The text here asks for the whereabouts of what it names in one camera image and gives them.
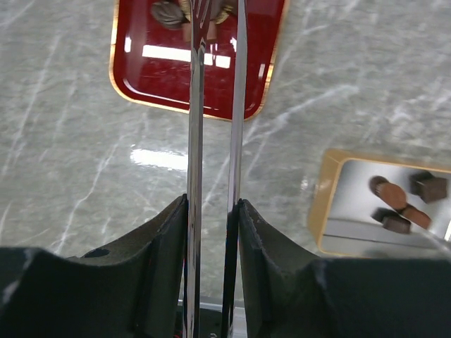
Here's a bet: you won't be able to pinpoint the dark cube chocolate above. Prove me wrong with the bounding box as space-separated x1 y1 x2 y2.
409 172 448 204

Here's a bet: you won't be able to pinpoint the red rectangular tray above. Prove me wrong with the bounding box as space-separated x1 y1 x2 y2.
108 0 290 122

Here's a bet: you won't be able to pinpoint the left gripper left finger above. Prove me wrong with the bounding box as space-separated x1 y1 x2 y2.
1 196 187 337

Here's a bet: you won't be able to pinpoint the gold tin box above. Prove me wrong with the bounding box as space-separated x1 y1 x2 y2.
307 149 450 258

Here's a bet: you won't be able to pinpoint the dark square chocolate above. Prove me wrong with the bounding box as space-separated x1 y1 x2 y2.
371 208 412 234

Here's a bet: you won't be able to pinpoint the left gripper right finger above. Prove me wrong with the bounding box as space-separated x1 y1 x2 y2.
239 200 450 337

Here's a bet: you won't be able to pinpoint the dark heart chocolate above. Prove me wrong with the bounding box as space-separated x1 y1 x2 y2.
151 1 187 30

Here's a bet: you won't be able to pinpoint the metal tongs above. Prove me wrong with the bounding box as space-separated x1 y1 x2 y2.
183 1 248 337

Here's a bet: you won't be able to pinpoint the brown oval chocolate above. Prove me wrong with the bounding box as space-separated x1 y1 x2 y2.
401 205 432 230

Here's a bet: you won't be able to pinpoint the round brown chocolate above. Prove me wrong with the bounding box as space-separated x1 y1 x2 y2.
369 176 407 211

